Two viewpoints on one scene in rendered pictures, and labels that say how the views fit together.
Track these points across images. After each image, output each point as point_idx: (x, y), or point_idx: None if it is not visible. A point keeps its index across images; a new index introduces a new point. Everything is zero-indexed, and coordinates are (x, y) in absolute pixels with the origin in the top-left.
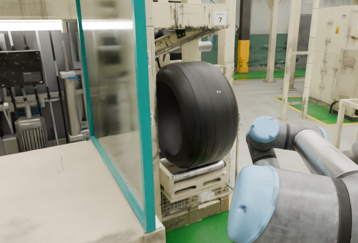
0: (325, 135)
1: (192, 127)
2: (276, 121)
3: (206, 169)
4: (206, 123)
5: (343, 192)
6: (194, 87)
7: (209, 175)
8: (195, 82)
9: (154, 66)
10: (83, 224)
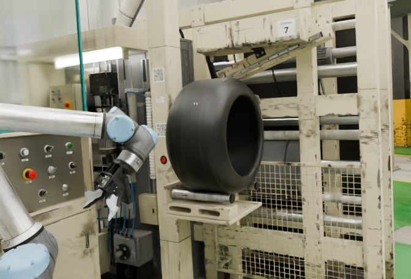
0: (110, 120)
1: (166, 135)
2: (111, 109)
3: (207, 196)
4: (172, 133)
5: None
6: (177, 98)
7: (211, 205)
8: (181, 94)
9: (167, 81)
10: None
